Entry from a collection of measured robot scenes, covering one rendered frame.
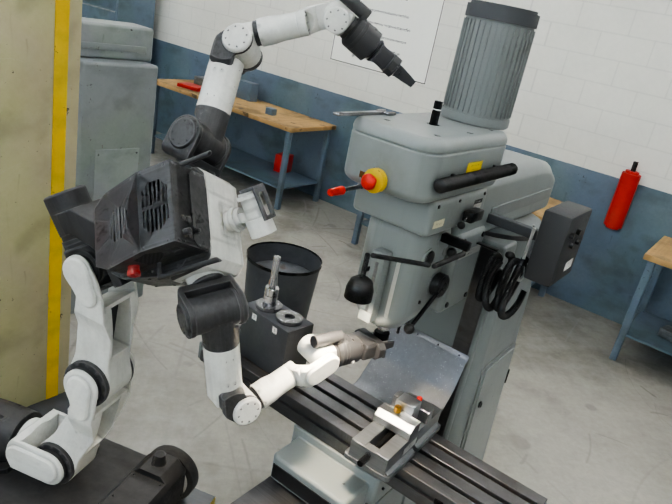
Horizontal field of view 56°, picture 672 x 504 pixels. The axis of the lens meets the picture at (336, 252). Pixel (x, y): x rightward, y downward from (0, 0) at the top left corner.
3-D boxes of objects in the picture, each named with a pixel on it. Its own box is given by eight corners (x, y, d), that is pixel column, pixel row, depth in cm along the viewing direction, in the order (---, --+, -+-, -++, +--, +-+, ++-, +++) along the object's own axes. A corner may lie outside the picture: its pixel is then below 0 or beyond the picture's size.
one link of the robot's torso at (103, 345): (60, 403, 182) (50, 251, 166) (100, 374, 198) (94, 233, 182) (105, 417, 178) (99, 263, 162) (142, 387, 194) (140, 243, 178)
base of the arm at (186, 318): (185, 350, 150) (191, 328, 142) (167, 304, 156) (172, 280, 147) (243, 332, 158) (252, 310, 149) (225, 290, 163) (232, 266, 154)
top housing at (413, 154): (420, 209, 148) (437, 142, 143) (332, 175, 162) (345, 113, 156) (499, 186, 185) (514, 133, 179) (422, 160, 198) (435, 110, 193)
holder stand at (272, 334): (279, 382, 208) (288, 329, 201) (236, 350, 221) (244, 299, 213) (304, 371, 217) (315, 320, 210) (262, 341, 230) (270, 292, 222)
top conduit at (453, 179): (444, 195, 147) (447, 181, 146) (428, 190, 149) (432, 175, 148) (516, 176, 183) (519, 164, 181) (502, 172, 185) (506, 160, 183)
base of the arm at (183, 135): (154, 162, 158) (190, 163, 153) (165, 113, 160) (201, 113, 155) (191, 180, 172) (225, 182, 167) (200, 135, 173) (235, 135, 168)
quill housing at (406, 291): (399, 342, 175) (426, 235, 164) (340, 311, 186) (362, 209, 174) (431, 322, 190) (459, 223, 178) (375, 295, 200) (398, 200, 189)
